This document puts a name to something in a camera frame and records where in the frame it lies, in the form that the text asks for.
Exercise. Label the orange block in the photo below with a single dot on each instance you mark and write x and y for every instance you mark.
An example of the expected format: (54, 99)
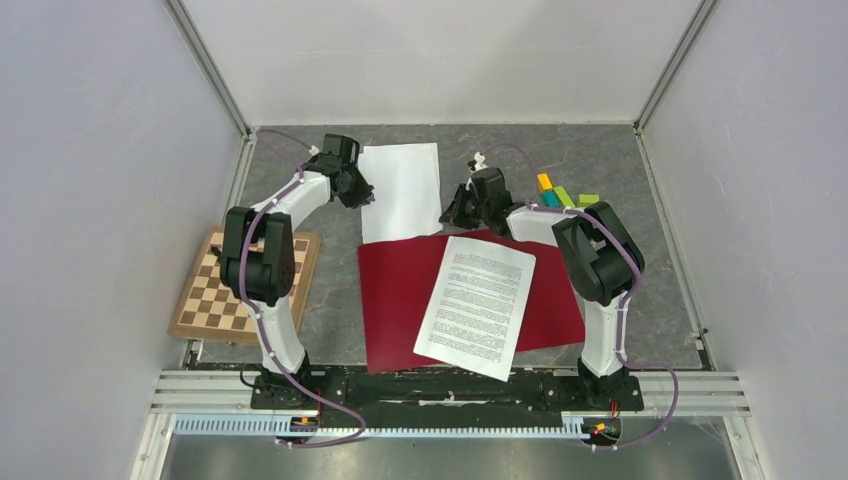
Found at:
(544, 183)

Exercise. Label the printed text paper sheet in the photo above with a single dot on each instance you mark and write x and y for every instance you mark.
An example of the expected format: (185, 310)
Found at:
(475, 312)

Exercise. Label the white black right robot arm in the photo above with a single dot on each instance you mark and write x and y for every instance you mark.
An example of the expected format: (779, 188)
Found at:
(603, 264)

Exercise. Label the long green block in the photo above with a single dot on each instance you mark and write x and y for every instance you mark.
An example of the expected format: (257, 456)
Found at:
(563, 197)

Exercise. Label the teal block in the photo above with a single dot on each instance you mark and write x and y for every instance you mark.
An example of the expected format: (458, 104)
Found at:
(549, 199)

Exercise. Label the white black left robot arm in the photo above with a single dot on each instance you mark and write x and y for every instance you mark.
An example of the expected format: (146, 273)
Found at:
(257, 261)

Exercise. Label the white paper sheet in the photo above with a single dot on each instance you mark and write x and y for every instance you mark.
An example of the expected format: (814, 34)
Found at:
(406, 181)

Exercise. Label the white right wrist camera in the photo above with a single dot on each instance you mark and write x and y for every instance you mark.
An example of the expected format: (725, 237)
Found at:
(478, 162)

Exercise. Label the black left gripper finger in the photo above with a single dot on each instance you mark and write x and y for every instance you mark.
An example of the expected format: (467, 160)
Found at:
(362, 191)
(343, 185)

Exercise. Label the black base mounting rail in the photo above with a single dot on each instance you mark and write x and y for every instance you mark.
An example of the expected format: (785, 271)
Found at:
(349, 396)

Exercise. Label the wooden chessboard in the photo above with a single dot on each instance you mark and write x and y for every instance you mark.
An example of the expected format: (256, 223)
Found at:
(208, 309)

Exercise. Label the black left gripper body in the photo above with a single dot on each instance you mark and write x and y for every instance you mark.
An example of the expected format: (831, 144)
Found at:
(348, 168)

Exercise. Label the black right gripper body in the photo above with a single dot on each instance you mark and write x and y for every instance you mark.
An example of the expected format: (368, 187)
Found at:
(484, 207)

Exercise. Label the red clip file folder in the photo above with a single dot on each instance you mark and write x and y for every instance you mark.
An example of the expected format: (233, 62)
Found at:
(397, 279)

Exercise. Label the short green block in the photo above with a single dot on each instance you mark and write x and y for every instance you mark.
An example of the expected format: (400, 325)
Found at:
(586, 200)

